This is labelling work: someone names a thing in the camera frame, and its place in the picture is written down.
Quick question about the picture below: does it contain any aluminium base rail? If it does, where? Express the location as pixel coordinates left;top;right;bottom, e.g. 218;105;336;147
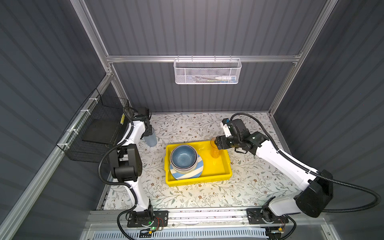
83;207;331;232

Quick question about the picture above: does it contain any pink ceramic bowl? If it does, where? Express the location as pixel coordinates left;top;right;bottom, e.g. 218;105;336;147
170;146;199;174

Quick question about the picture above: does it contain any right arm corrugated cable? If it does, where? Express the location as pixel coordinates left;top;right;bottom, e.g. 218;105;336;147
230;112;382;213

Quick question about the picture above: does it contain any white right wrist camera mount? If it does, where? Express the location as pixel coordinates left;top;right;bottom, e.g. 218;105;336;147
221;118;233;138

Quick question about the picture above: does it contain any blue glazed ceramic bowl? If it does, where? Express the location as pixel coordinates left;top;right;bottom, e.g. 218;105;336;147
170;144;199;169

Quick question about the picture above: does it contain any yellow plastic bin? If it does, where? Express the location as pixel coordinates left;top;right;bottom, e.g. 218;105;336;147
165;141;233;187

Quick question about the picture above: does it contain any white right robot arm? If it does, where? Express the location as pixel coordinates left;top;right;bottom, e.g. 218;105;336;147
215;119;333;223

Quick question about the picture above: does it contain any white vented cable duct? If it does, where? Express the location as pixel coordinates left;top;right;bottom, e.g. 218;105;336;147
89;227;268;240

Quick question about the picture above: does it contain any blue plastic cup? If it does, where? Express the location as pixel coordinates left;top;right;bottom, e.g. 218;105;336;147
143;127;158;147

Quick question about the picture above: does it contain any black wire wall basket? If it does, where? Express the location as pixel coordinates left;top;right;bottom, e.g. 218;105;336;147
57;91;129;163

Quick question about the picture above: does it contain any white wire mesh basket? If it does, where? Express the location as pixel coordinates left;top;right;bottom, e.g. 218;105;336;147
173;57;242;85

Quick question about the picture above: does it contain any pink plastic cup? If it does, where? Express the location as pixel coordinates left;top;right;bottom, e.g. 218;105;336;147
210;138;221;159

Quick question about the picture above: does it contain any pen in white basket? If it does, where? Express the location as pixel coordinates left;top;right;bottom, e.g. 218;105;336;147
195;76;238;84

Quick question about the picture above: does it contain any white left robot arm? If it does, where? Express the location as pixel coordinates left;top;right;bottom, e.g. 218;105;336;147
108;107;155;225

